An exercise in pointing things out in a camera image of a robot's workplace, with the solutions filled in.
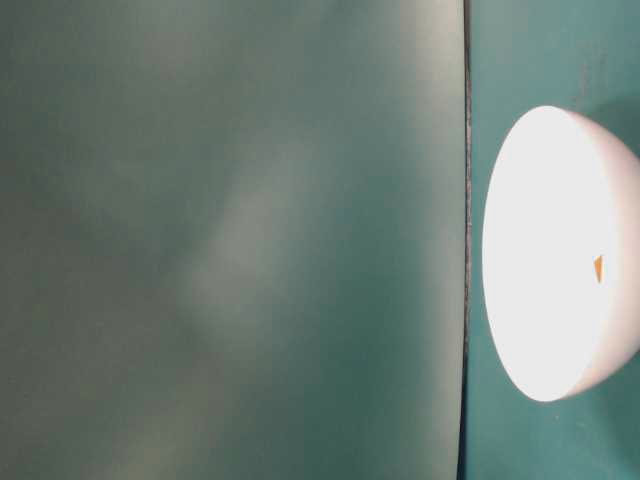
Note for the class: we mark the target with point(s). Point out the white round bowl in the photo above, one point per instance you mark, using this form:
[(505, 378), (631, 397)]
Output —
[(563, 191)]

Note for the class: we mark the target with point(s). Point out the red block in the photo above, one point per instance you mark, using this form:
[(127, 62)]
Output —
[(598, 268)]

